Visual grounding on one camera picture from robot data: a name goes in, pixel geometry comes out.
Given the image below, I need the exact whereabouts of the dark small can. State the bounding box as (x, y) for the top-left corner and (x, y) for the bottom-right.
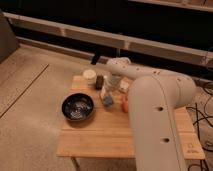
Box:
(95, 75), (104, 90)

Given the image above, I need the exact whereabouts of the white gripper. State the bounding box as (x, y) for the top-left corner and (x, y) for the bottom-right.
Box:
(100, 75), (122, 107)

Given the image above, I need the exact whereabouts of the white window frame rail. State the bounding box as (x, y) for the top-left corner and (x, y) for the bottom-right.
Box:
(3, 12), (213, 63)

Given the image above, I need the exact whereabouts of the black bowl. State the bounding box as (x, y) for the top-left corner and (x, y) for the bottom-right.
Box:
(61, 93), (94, 121)

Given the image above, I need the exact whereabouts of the grey cabinet corner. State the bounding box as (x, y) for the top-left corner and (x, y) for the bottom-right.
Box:
(0, 10), (19, 63)

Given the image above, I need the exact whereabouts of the wooden table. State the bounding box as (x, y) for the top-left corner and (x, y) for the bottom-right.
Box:
(56, 75), (206, 171)

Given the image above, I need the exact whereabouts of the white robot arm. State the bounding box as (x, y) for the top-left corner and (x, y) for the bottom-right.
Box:
(104, 57), (196, 171)

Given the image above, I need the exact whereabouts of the black table leg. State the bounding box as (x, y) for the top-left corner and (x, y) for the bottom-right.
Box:
(90, 53), (101, 65)

